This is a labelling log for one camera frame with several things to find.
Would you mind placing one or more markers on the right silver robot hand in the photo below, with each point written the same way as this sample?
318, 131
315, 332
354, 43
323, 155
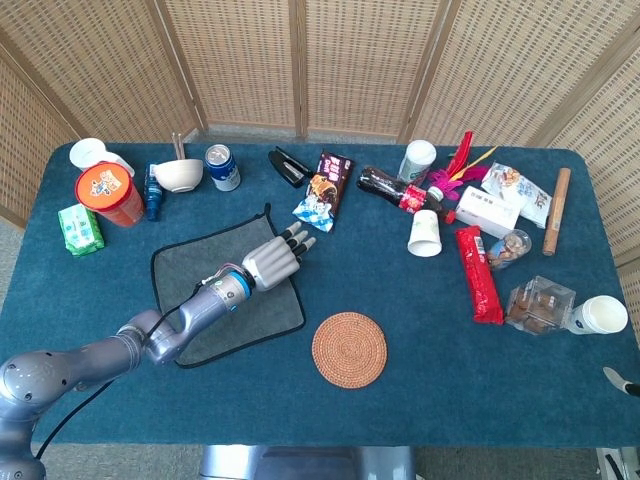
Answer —
625, 382

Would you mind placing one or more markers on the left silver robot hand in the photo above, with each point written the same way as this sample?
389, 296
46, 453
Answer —
272, 262

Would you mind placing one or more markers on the grey and blue cloth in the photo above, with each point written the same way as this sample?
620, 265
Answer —
210, 255

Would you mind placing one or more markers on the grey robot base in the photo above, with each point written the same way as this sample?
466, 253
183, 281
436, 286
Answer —
305, 462

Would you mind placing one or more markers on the white paper cup blue logo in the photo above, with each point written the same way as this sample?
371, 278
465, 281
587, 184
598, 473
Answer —
600, 315

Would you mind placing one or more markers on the white stand part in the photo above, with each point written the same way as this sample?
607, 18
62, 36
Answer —
617, 465

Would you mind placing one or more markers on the brown chocolate snack bag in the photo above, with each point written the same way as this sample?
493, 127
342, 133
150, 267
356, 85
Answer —
325, 192

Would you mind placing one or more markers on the black stapler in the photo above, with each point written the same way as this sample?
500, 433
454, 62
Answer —
287, 165

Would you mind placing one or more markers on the blue and white drink can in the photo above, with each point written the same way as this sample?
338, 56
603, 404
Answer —
223, 170

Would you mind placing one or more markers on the clear plastic snack box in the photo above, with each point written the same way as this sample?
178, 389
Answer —
540, 305

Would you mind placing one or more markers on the round woven rattan coaster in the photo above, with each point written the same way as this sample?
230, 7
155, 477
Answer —
350, 350

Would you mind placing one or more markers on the white ceramic bowl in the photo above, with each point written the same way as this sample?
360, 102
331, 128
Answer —
177, 175

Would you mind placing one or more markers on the small blue bottle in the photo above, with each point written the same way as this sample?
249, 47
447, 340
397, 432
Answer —
153, 197

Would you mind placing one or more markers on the cola bottle with red label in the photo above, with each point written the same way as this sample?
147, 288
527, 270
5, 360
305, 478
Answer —
395, 190

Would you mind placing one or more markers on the blue table cloth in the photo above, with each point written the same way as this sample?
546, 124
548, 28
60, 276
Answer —
300, 415

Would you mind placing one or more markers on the white paper cup green print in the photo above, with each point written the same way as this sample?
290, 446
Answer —
425, 232

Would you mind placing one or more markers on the white and green lidded cup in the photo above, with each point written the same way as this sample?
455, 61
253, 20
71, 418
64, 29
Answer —
416, 160

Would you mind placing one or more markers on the red tub with orange lid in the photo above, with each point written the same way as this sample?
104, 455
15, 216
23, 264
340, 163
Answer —
107, 190

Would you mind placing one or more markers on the red biscuit pack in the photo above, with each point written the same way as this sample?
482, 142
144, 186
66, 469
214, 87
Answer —
479, 275

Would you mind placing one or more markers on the wooden rolling pin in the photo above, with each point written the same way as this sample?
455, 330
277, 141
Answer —
556, 212

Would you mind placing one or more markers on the green tissue pack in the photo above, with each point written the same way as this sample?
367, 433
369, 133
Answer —
80, 230

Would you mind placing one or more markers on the colourful feather shuttlecock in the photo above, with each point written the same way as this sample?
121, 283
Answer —
450, 177

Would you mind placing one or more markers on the bamboo folding screen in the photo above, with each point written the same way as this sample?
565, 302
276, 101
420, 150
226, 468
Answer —
250, 60

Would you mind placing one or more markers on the white plastic cup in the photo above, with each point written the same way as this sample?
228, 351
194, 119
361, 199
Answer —
87, 152

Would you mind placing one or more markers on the white snack bag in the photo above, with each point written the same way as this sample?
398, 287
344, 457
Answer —
520, 190

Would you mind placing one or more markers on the white cardboard box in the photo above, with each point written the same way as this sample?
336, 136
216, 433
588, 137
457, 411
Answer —
487, 210

